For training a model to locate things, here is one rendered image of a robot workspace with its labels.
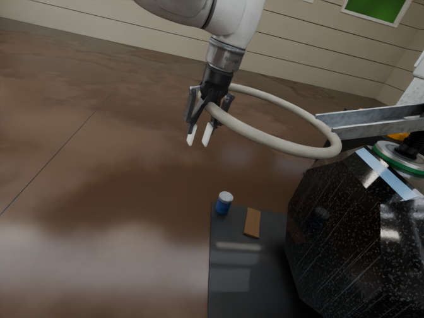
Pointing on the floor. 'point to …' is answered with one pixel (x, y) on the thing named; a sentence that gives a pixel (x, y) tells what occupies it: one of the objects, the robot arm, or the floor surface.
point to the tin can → (224, 202)
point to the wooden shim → (252, 223)
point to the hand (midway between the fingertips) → (199, 134)
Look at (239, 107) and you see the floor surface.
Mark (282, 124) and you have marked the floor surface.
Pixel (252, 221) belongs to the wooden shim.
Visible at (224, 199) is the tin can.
